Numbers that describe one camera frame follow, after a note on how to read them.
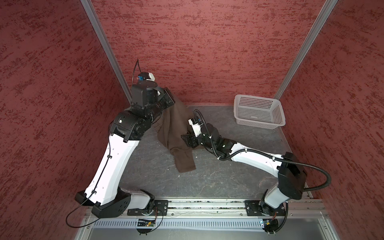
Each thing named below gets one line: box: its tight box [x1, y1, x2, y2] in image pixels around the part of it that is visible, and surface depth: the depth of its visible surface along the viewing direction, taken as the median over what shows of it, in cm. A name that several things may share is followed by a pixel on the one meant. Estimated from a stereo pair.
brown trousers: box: [152, 102, 202, 173], surface depth 77 cm
